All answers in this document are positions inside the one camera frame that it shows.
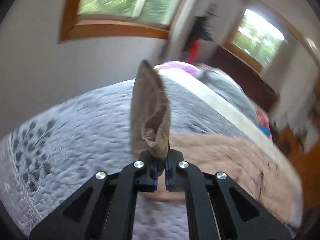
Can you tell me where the beige quilted jacket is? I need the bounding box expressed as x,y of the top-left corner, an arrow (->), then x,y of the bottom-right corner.
130,60 -> 303,227

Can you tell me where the grey floral bedspread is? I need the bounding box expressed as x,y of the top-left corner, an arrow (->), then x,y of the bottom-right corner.
0,68 -> 303,240

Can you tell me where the blue object on bed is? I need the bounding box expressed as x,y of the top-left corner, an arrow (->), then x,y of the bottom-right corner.
259,126 -> 272,138

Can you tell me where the red patterned pillow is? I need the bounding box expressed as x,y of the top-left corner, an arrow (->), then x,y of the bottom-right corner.
254,105 -> 270,129

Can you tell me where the wooden wardrobe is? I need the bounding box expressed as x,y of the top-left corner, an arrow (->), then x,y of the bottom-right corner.
277,77 -> 319,209

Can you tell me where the grey pillow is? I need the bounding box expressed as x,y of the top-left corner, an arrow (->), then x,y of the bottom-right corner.
197,68 -> 258,126

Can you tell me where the dark wooden headboard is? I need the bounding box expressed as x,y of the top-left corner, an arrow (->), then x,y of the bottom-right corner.
210,46 -> 279,113

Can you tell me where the purple blanket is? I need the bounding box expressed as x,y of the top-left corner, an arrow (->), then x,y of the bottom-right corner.
154,61 -> 200,77

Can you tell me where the red hanging item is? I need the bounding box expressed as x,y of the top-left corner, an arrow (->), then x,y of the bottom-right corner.
187,38 -> 200,64

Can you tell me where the white curtain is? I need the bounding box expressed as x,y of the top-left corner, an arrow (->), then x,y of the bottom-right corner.
159,0 -> 197,62

